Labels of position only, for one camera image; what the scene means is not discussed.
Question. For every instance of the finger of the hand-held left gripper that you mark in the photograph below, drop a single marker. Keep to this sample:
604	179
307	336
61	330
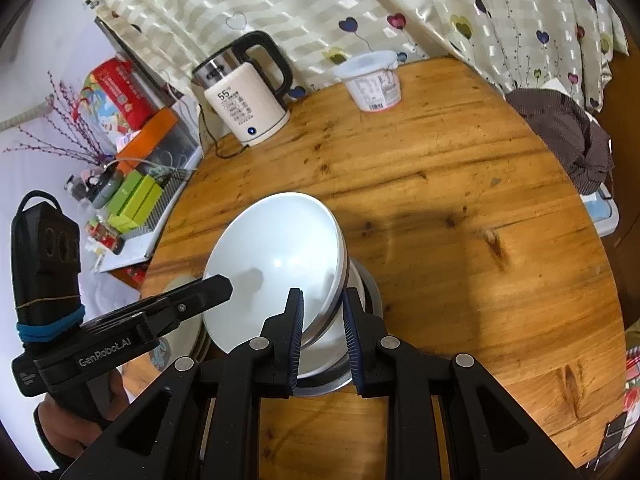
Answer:
200	295

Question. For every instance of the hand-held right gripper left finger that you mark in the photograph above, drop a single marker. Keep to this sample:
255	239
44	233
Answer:
295	330

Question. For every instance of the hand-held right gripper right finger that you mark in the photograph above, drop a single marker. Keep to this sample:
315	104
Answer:
350	340

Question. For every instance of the white ceramic bowl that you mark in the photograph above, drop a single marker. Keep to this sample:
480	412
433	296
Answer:
325	355

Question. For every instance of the cream plate with blue print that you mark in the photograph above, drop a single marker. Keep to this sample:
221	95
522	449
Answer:
182	335

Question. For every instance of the grey-rimmed patterned bowl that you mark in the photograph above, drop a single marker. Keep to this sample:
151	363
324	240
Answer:
374	295

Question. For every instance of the white bowl with blue stripe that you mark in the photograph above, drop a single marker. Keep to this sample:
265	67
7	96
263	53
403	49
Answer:
270	240

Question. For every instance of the person's left hand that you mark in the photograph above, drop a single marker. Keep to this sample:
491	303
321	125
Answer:
65	430

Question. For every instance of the jar with red label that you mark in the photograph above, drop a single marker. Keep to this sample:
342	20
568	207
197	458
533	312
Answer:
102	234

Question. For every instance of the white shelf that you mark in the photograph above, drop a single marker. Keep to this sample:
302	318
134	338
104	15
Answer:
130	252

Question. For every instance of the grey oval device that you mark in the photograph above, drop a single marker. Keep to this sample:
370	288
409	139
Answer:
105	191

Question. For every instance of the lime green box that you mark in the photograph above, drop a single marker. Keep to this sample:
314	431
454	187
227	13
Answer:
150	207

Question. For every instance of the dark green flat box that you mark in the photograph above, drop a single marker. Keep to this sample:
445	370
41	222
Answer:
122	195

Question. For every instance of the stack of green boxes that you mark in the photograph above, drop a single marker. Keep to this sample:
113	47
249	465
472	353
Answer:
142	195

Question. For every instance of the purple dried flower branches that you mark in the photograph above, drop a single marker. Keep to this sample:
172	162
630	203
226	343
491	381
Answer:
65	135

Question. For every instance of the clear plastic box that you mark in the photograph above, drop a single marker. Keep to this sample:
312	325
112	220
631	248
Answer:
175	152

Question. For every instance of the orange tray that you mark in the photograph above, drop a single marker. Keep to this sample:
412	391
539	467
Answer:
150	135

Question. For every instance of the colourful red package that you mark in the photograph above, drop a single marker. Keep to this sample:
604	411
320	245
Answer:
117	95

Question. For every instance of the cream electric kettle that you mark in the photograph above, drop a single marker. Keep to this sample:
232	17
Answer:
245	105

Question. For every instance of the white plastic tub with lid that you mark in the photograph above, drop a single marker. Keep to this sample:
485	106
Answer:
372	90

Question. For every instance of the red checked cloth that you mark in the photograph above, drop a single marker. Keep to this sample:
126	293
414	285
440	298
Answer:
631	365

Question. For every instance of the pale blue plastic box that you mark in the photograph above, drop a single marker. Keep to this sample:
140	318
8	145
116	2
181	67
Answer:
602	210

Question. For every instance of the heart-print curtain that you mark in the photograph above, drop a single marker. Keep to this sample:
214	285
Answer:
300	20

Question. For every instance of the dark brown cloth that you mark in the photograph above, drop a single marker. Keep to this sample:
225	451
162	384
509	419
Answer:
565	130

